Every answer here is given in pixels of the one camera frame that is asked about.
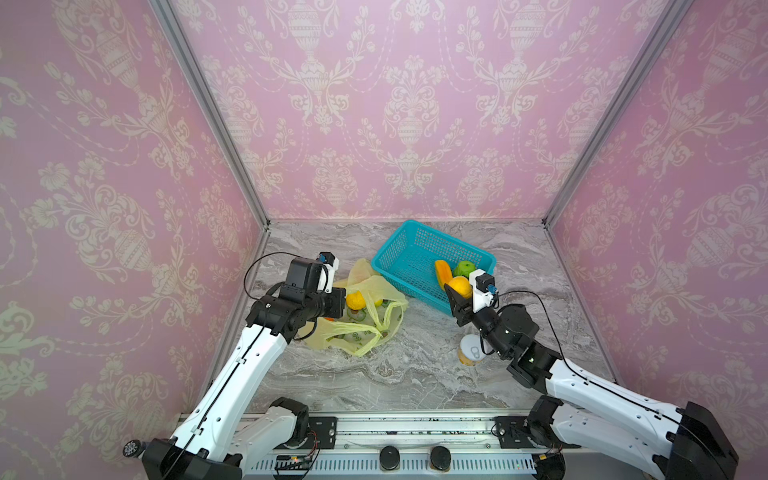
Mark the yellow translucent plastic bag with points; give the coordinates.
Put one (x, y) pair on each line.
(358, 332)

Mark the black knob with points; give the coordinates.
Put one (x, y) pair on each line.
(389, 459)
(440, 459)

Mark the green toy apple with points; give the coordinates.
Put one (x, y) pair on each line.
(464, 268)

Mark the aluminium corner post right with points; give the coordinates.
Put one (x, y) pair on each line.
(667, 24)

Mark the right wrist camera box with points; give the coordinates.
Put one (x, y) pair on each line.
(484, 290)

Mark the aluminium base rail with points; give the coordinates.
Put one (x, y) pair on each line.
(483, 443)

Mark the aluminium corner post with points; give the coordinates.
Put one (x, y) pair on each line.
(667, 24)
(194, 75)

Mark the yellow orange toy mango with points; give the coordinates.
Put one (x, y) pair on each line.
(444, 273)

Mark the aluminium corner post left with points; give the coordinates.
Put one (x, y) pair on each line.
(194, 75)

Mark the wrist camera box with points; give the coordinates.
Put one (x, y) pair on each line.
(484, 290)
(329, 267)

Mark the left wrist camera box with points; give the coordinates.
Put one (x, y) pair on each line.
(329, 267)

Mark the black knob right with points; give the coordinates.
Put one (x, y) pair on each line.
(440, 459)

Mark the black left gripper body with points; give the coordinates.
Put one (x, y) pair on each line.
(324, 304)

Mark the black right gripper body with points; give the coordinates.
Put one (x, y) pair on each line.
(466, 309)

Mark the black knob left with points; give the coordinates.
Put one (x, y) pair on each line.
(389, 459)

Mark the small yellow orange toy fruit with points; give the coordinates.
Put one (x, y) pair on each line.
(461, 285)

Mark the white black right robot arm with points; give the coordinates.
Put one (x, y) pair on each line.
(579, 408)

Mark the yellow tin can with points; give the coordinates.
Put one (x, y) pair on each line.
(471, 350)

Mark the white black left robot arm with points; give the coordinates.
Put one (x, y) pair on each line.
(208, 444)

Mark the teal plastic mesh basket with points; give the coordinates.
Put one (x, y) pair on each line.
(406, 260)

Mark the yellow toy lemon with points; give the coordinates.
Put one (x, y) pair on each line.
(355, 301)

